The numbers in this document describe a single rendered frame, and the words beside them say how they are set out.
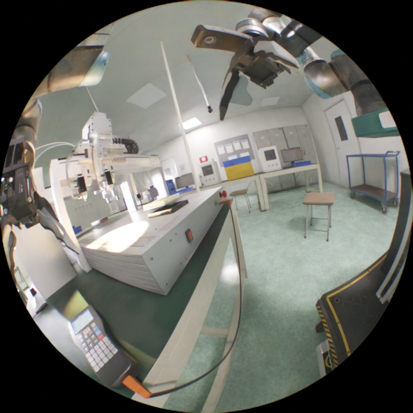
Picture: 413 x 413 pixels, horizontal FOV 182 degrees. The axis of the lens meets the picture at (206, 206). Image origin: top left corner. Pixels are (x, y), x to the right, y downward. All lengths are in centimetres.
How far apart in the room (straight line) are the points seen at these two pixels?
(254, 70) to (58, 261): 80
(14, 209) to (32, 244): 42
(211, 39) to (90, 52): 19
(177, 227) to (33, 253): 59
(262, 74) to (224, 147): 433
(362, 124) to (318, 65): 24
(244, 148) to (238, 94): 425
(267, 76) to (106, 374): 50
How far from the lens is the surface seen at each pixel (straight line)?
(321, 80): 57
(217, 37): 27
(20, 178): 24
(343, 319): 74
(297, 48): 44
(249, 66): 26
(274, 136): 425
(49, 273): 66
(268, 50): 19
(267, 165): 288
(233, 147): 451
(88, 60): 30
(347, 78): 56
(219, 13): 208
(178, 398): 103
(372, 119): 48
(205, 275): 30
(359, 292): 84
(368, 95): 51
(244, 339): 98
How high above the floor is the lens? 93
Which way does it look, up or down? 12 degrees down
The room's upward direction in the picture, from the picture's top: 16 degrees counter-clockwise
